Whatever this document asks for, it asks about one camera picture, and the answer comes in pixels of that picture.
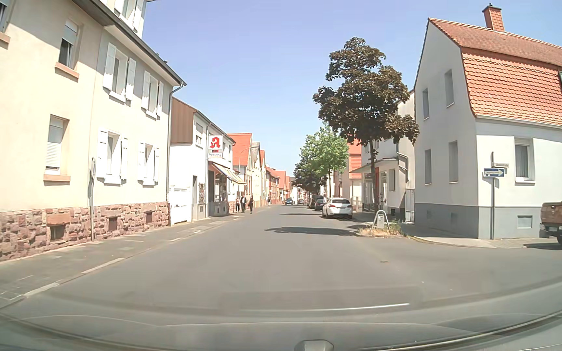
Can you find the grey paved pavement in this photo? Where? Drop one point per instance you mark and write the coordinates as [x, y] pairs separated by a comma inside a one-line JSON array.
[[456, 241]]

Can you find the white building with canopy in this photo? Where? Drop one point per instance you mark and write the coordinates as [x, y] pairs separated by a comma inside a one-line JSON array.
[[392, 180]]

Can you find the white building with brown gable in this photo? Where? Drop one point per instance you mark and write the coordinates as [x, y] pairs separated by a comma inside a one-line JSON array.
[[183, 165]]

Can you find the dark tree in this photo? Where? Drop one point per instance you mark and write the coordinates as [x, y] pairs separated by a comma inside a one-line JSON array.
[[306, 179]]

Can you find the car's own bonnet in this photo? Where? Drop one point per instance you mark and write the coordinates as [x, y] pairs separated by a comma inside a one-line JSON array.
[[281, 334]]

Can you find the dark-leaved tree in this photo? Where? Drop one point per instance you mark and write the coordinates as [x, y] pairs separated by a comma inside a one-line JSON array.
[[366, 97]]

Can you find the person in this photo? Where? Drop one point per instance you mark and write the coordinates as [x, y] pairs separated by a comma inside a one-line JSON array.
[[237, 204], [250, 203], [243, 203]]

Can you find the green tree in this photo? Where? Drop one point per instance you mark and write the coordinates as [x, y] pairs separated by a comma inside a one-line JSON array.
[[324, 151]]

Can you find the building with orange roof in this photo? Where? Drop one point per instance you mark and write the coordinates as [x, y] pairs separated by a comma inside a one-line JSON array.
[[354, 168]]

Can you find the dark van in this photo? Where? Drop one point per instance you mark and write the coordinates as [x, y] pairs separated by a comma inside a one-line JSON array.
[[314, 199]]

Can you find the grey asphalt road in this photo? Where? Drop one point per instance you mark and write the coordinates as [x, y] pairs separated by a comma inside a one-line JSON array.
[[286, 253]]

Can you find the cream building with stone base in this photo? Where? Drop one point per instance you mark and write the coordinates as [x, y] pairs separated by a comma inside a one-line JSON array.
[[27, 122]]

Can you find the white car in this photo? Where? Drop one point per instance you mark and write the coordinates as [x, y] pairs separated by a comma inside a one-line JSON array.
[[337, 208]]

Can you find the road markings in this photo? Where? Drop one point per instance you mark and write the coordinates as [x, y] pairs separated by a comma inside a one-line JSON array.
[[103, 265]]

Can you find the blue arrow road sign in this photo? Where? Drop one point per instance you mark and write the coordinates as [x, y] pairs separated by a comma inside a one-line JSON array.
[[493, 172]]

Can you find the small white sign on frame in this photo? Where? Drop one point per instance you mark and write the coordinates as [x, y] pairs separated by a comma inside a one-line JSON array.
[[380, 220]]

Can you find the dry grass patch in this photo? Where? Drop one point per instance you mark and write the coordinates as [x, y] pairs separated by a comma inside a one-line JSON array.
[[383, 231]]

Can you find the white house orange tiled roof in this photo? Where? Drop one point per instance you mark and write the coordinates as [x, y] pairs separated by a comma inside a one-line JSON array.
[[456, 122]]

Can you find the row of red-roofed buildings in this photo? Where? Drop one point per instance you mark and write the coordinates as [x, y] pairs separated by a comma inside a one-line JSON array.
[[243, 156]]

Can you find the dark car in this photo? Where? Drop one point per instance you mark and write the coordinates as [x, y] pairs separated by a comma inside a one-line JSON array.
[[318, 204]]

